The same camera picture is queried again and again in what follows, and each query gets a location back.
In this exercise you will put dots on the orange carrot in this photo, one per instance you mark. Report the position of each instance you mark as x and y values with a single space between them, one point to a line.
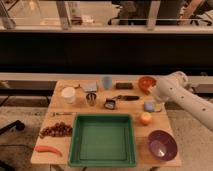
43 148

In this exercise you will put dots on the black rectangular block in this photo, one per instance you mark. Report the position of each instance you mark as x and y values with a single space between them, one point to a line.
124 85

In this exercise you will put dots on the purple bowl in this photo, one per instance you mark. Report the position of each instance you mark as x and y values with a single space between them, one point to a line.
162 145

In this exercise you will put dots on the blue plastic cup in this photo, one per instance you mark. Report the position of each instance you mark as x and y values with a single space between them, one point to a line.
106 82

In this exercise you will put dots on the small metal square container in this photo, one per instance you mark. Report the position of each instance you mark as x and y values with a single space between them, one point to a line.
110 104

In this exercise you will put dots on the black handled tool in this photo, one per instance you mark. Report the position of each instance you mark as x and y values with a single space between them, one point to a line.
126 98

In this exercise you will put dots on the black chair base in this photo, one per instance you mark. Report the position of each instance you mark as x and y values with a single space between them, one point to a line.
18 125

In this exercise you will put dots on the blue sponge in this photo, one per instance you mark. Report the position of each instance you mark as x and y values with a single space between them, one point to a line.
149 106

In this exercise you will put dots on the metal whisk cup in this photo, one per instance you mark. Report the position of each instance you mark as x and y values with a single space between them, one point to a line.
91 99

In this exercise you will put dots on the metal fork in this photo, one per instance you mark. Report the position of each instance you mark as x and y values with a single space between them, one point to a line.
60 114

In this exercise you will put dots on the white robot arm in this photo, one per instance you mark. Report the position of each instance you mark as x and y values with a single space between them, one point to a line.
172 87

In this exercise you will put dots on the green plastic tray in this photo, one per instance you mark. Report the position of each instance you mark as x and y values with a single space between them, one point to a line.
102 140

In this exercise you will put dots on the white paper cup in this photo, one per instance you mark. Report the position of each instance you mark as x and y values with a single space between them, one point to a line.
69 94

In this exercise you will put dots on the orange fruit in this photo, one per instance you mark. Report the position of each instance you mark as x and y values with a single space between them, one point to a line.
146 118

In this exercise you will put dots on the orange red bowl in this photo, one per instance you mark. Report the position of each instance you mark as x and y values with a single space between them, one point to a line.
144 83

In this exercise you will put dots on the wooden table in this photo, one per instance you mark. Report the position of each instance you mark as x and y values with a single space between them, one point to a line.
160 119

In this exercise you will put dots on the bunch of red grapes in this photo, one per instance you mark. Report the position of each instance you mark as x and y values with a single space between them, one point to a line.
57 130

